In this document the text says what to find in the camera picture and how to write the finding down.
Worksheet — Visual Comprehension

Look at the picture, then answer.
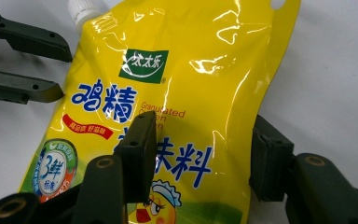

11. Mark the yellow spouted seasoning pouch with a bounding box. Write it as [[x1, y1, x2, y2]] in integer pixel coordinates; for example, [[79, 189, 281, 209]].
[[18, 0, 302, 224]]

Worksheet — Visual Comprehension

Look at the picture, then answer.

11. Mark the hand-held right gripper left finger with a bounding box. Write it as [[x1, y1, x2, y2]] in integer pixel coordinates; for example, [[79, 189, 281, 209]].
[[113, 110, 158, 204]]

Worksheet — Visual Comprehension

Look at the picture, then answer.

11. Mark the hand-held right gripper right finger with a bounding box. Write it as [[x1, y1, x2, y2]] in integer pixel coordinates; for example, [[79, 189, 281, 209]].
[[249, 115, 295, 203]]

